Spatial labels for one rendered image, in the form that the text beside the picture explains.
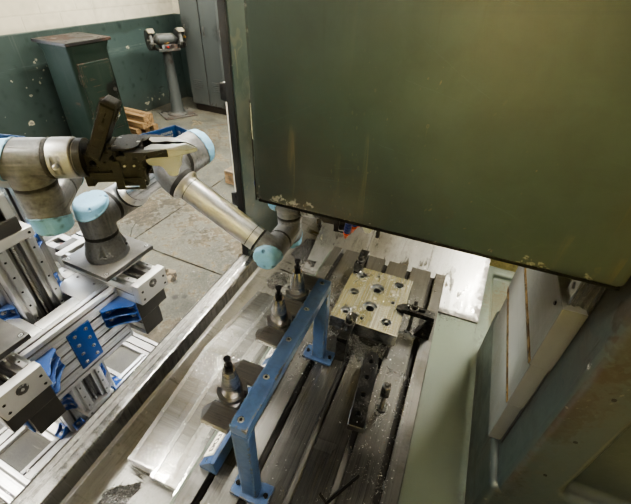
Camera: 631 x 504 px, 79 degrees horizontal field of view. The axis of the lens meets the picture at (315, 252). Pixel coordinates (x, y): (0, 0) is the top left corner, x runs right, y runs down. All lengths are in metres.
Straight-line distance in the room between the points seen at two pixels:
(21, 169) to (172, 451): 0.92
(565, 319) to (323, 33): 0.69
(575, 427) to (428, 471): 0.64
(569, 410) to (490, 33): 0.70
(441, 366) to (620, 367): 0.98
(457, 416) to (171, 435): 1.01
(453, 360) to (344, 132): 1.30
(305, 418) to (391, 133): 0.84
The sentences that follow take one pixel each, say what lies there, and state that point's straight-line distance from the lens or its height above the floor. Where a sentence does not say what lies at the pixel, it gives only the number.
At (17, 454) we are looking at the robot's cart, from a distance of 2.26.
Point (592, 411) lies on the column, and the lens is 0.94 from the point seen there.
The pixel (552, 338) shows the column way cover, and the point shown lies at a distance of 0.96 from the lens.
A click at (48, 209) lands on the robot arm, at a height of 1.54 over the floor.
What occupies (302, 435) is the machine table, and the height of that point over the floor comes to 0.90.
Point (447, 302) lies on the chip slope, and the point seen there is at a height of 0.65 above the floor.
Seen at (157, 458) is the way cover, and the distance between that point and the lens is 1.43.
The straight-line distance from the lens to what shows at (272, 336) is 0.95.
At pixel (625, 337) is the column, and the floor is 1.48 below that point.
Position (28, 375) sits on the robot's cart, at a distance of 1.38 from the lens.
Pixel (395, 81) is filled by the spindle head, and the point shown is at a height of 1.81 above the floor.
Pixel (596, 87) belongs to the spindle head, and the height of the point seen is 1.83.
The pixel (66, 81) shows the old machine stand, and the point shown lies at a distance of 5.30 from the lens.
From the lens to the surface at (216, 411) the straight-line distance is 0.85.
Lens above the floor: 1.94
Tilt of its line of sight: 38 degrees down
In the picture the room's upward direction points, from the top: 3 degrees clockwise
